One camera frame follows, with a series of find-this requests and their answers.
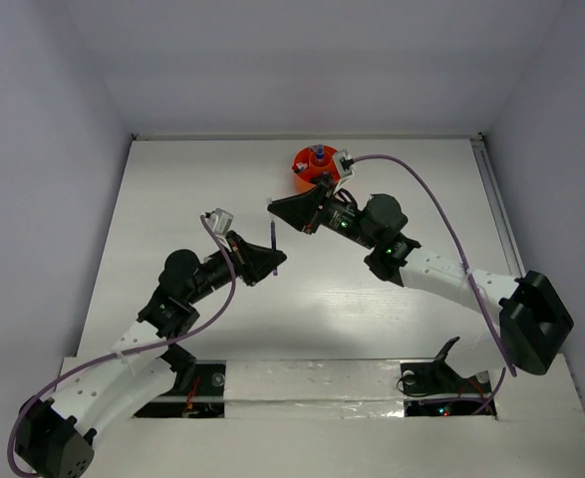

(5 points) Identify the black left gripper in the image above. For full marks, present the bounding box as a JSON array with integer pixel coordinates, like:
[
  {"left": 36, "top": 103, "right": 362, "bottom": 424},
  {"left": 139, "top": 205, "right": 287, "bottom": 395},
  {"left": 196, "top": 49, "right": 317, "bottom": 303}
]
[{"left": 185, "top": 230, "right": 285, "bottom": 305}]

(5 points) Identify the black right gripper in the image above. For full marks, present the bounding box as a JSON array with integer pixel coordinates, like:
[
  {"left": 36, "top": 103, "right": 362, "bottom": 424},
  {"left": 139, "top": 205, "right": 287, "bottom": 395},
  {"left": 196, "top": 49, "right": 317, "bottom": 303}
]
[{"left": 268, "top": 175, "right": 378, "bottom": 250}]

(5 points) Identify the purple gel pen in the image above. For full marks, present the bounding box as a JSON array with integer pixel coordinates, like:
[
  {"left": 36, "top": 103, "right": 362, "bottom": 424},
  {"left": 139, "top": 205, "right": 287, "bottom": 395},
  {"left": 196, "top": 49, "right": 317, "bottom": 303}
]
[{"left": 270, "top": 214, "right": 278, "bottom": 277}]

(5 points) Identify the small clear blue-capped bottle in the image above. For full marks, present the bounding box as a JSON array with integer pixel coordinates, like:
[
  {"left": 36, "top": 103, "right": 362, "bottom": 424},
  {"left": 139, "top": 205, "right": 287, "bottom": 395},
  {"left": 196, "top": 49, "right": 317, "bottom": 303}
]
[{"left": 315, "top": 144, "right": 325, "bottom": 167}]

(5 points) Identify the red-capped white marker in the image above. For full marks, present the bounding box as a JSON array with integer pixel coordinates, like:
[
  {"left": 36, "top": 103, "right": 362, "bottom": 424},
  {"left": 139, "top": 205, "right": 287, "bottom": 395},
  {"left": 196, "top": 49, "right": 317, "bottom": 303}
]
[{"left": 292, "top": 162, "right": 308, "bottom": 174}]

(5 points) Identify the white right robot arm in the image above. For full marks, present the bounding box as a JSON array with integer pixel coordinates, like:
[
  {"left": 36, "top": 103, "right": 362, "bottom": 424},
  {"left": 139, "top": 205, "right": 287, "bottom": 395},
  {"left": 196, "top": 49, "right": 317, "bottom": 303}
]
[{"left": 267, "top": 182, "right": 574, "bottom": 390}]

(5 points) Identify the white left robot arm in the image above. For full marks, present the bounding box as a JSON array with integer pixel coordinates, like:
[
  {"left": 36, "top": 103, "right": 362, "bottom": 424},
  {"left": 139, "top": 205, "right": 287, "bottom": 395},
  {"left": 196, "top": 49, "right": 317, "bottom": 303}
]
[{"left": 7, "top": 231, "right": 286, "bottom": 477}]

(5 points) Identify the orange round organizer container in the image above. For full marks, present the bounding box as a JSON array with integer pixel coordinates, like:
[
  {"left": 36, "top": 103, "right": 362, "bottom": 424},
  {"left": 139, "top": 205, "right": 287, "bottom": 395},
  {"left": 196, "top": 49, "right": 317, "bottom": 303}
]
[{"left": 292, "top": 144, "right": 339, "bottom": 193}]

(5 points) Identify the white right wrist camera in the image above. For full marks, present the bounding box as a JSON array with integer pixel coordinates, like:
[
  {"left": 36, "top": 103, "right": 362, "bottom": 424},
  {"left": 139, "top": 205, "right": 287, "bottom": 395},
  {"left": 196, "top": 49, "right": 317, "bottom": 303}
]
[{"left": 332, "top": 149, "right": 355, "bottom": 190}]

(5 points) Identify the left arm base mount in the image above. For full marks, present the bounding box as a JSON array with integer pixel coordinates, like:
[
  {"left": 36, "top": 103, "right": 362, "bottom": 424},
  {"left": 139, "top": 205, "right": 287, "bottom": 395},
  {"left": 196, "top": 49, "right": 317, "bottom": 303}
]
[{"left": 134, "top": 361, "right": 226, "bottom": 419}]

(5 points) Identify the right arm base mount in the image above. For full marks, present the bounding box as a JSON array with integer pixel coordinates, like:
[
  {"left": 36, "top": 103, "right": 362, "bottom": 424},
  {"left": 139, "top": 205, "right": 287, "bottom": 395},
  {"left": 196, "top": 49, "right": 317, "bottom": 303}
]
[{"left": 396, "top": 337, "right": 496, "bottom": 418}]

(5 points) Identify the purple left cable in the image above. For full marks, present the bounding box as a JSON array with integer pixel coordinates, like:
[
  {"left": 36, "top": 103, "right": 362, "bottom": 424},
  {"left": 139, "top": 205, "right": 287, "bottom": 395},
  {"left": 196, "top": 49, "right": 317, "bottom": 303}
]
[{"left": 6, "top": 216, "right": 237, "bottom": 474}]

